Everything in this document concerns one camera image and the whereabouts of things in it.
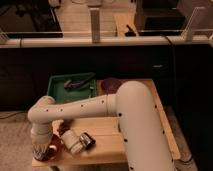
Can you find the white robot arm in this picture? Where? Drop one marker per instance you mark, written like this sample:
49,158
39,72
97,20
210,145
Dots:
144,138

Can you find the green plastic tray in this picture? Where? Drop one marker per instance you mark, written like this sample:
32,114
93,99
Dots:
57,90

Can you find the red bowl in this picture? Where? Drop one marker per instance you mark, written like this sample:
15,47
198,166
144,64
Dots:
48,151

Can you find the purple bowl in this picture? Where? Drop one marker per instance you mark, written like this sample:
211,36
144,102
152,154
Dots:
110,85

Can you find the white vertical post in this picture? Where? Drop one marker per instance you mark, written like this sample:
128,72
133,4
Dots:
95,24

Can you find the white desk rail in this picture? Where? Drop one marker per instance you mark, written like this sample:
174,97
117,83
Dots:
105,41

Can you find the dark tool in tray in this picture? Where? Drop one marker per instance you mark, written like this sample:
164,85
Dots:
69,84

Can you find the white cylinder can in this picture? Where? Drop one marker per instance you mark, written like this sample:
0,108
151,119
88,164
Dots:
72,142

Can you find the white angled bracket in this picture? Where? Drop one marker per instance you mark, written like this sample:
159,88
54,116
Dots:
192,23

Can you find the small wooden table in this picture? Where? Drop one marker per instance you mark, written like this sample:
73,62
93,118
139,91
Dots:
101,137

